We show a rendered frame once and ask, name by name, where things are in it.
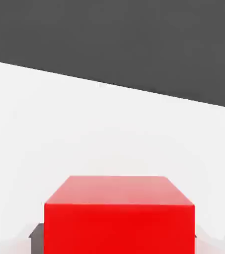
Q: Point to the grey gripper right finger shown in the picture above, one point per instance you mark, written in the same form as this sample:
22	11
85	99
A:
195	245

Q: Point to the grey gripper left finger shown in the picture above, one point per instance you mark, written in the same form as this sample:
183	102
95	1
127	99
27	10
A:
37	240

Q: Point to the small red cube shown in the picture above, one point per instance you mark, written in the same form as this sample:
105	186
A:
119	228

